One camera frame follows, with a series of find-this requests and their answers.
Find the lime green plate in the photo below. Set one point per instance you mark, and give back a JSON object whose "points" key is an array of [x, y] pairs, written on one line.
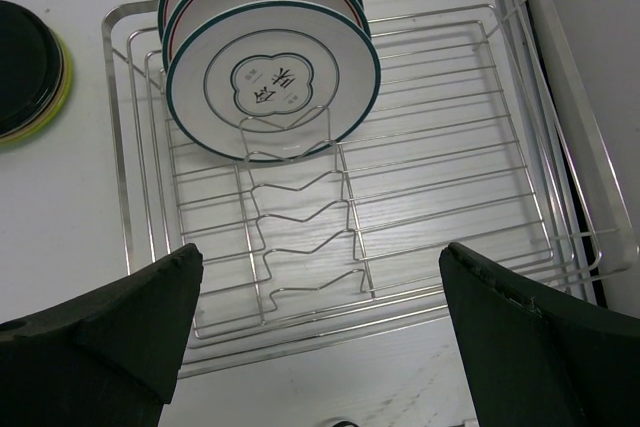
{"points": [[42, 120]]}

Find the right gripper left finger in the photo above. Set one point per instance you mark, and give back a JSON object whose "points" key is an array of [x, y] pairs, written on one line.
{"points": [[109, 357]]}

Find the black plate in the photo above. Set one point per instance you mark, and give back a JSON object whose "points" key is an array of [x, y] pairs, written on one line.
{"points": [[31, 65]]}

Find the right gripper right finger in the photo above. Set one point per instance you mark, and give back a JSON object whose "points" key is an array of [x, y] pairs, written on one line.
{"points": [[534, 356]]}

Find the metal wire dish rack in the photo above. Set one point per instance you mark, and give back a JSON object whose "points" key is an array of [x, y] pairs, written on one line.
{"points": [[482, 134]]}

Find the white plate teal emblem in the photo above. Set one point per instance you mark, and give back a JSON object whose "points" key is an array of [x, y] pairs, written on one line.
{"points": [[273, 79]]}

